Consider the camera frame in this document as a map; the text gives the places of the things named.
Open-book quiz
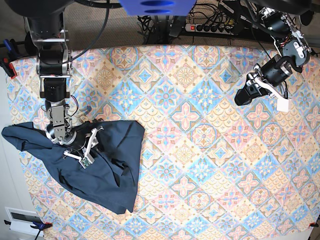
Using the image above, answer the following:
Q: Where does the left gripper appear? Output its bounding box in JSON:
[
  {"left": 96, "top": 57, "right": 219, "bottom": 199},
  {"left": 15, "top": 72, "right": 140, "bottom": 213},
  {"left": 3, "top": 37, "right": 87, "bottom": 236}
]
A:
[{"left": 234, "top": 54, "right": 293, "bottom": 106}]

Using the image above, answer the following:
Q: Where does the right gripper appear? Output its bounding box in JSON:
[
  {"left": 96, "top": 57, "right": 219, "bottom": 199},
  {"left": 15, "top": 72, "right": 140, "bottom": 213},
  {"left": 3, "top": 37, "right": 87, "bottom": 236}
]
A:
[{"left": 46, "top": 124, "right": 104, "bottom": 160}]

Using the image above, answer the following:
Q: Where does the dark blue t-shirt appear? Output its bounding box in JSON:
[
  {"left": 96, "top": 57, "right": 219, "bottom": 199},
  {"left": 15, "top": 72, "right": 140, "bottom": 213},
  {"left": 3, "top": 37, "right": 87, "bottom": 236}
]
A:
[{"left": 1, "top": 120, "right": 145, "bottom": 215}]

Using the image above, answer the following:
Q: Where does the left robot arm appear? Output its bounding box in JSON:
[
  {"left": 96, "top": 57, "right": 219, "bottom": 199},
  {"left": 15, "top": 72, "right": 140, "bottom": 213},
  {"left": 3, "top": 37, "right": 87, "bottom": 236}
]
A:
[{"left": 234, "top": 7, "right": 312, "bottom": 112}]

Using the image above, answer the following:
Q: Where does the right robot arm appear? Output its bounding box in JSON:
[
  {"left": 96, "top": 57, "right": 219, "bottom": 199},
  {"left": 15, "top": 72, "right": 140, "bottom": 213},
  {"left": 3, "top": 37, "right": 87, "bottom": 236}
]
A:
[{"left": 27, "top": 11, "right": 103, "bottom": 168}]

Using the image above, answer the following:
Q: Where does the patterned tablecloth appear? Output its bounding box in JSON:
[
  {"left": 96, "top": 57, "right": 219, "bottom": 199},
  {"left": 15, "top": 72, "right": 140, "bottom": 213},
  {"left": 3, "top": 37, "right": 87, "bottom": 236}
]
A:
[{"left": 19, "top": 45, "right": 320, "bottom": 240}]

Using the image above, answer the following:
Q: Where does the white power strip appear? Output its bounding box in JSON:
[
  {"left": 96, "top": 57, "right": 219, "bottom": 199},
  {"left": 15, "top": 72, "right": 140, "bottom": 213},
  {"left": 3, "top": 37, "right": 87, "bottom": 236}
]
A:
[{"left": 184, "top": 23, "right": 232, "bottom": 35}]

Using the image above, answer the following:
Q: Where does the lower left table clamp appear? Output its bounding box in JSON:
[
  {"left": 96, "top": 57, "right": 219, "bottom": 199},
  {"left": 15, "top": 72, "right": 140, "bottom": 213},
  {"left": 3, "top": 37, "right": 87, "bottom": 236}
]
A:
[{"left": 4, "top": 220, "right": 53, "bottom": 240}]

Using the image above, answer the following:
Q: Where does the table clamp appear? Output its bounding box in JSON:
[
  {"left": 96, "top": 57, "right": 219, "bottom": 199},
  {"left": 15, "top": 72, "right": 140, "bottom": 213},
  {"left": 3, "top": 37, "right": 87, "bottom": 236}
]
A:
[
  {"left": 4, "top": 220, "right": 53, "bottom": 240},
  {"left": 0, "top": 39, "right": 18, "bottom": 79},
  {"left": 309, "top": 222, "right": 319, "bottom": 228}
]

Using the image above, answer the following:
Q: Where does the upper left table clamp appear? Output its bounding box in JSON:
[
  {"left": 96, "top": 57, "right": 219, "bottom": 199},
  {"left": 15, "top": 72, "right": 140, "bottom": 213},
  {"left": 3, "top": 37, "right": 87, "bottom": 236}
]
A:
[{"left": 0, "top": 39, "right": 18, "bottom": 79}]

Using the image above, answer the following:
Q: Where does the lower right table clamp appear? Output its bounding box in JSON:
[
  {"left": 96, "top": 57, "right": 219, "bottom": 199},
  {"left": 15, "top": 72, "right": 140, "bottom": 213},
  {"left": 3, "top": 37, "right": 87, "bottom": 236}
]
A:
[{"left": 309, "top": 222, "right": 319, "bottom": 228}]

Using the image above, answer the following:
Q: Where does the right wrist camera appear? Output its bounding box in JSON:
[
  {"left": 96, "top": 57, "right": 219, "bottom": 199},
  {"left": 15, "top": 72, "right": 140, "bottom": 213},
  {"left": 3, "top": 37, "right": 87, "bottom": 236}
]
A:
[{"left": 78, "top": 156, "right": 95, "bottom": 169}]

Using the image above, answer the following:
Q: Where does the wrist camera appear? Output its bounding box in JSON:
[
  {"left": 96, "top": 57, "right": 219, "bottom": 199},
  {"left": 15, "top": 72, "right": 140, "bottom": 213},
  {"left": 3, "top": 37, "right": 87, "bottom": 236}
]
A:
[
  {"left": 78, "top": 156, "right": 95, "bottom": 169},
  {"left": 276, "top": 98, "right": 291, "bottom": 113}
]

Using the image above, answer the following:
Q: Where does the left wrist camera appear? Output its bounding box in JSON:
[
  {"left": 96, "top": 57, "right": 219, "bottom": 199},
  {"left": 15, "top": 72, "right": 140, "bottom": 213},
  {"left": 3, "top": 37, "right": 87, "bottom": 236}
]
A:
[{"left": 276, "top": 98, "right": 291, "bottom": 113}]

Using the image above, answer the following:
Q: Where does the white wall outlet box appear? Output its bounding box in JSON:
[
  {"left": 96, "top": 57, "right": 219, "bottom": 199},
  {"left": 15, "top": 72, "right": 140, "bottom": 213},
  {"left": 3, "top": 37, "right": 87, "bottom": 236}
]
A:
[{"left": 4, "top": 206, "right": 41, "bottom": 237}]

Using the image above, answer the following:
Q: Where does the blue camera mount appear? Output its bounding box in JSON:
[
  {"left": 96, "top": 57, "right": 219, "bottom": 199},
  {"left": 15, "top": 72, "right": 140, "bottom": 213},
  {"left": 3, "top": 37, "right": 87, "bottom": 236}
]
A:
[{"left": 119, "top": 0, "right": 196, "bottom": 16}]

